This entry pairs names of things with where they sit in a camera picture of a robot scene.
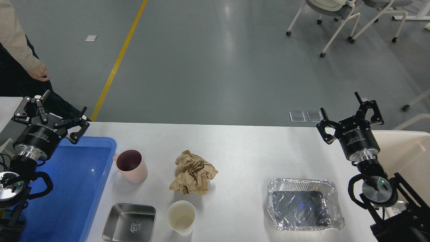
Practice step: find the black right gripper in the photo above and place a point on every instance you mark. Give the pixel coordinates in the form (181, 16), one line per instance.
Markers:
(356, 140)

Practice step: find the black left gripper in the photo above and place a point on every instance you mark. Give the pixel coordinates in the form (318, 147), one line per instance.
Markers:
(39, 142)

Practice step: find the pink plastic mug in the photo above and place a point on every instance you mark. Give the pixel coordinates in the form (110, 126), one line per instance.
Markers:
(131, 165)

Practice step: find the aluminium foil container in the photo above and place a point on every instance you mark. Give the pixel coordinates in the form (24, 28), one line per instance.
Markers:
(304, 204)

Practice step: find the stainless steel square tray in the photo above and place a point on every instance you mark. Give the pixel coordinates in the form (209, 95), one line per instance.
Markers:
(129, 223)

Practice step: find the white paper cup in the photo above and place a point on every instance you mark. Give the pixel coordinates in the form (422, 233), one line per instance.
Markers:
(181, 216)

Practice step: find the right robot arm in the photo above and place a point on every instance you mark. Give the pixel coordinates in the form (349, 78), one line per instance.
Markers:
(372, 186)

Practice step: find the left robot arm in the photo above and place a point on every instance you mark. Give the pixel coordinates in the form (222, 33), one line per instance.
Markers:
(20, 181)

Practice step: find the person's beige sleeve forearm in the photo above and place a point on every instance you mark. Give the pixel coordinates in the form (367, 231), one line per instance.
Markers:
(13, 38)

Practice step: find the person's hand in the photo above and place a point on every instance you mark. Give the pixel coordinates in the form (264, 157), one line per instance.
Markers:
(40, 73)

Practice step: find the floor outlet plate right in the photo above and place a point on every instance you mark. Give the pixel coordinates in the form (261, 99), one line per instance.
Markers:
(314, 116)

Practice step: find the floor outlet plate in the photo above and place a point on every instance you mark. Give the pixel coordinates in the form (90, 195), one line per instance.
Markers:
(314, 116)
(297, 116)

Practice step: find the white side table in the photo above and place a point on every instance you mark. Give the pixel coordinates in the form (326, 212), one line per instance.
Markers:
(8, 105)

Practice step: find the blue plastic tray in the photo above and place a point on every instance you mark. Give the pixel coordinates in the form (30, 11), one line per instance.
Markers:
(79, 173)

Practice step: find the white chair leg with caster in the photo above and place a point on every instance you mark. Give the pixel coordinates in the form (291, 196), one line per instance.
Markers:
(415, 100)

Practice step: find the floor outlet plate left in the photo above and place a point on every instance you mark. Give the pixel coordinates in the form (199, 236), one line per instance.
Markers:
(297, 116)

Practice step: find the beige plastic bin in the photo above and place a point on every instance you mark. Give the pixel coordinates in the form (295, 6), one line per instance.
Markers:
(408, 153)

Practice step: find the white grey chair left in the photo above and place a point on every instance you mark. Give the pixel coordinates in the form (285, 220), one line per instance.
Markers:
(343, 10)

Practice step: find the white grey chair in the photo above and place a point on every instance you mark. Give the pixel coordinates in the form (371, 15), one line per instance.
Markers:
(343, 10)
(384, 7)

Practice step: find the white grey chair right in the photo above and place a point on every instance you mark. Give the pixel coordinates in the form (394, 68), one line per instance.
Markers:
(384, 7)

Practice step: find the white desk base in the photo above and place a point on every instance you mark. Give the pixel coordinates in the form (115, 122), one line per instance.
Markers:
(417, 11)

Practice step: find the crumpled brown paper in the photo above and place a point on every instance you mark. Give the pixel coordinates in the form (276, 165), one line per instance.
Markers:
(192, 174)

